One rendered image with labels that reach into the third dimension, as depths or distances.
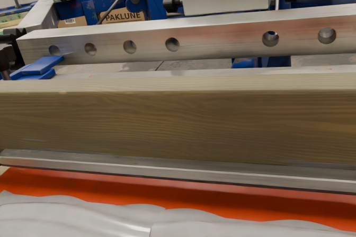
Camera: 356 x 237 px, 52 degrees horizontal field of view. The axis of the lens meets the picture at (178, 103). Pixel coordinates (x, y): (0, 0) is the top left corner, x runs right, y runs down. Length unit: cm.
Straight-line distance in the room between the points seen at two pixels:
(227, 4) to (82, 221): 36
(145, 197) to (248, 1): 32
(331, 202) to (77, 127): 22
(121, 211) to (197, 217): 7
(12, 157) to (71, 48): 26
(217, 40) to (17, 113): 27
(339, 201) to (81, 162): 22
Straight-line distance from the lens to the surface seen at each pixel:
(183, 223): 30
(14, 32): 69
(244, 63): 69
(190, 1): 55
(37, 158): 37
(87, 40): 58
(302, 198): 32
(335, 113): 26
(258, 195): 32
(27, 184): 41
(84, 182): 38
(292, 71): 46
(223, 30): 50
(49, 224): 34
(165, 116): 29
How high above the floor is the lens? 117
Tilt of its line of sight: 27 degrees down
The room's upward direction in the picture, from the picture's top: 10 degrees counter-clockwise
